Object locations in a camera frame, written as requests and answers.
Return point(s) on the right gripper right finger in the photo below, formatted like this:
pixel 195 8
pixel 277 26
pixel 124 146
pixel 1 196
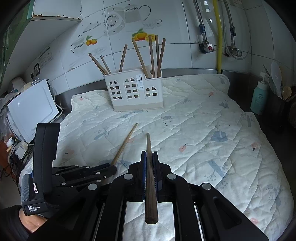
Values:
pixel 163 184

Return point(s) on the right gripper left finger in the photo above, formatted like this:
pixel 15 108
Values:
pixel 138 170

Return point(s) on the wooden chopstick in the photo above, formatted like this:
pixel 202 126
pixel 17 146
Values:
pixel 157 53
pixel 123 58
pixel 115 159
pixel 108 70
pixel 161 57
pixel 103 71
pixel 151 208
pixel 140 58
pixel 151 56

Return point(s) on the person left hand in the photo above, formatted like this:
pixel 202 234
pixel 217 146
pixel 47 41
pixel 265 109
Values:
pixel 31 223

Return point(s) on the white quilted mat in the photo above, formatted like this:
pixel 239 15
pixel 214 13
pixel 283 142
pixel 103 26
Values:
pixel 201 133

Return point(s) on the cream plastic utensil holder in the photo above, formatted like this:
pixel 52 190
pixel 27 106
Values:
pixel 130 90

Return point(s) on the teal soap dispenser bottle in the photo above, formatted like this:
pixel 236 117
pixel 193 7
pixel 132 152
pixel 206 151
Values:
pixel 260 95

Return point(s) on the black utensil pot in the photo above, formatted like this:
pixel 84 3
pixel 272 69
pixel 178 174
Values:
pixel 279 117

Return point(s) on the gas valve red knob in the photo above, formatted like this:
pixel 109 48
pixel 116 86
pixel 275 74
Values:
pixel 205 47

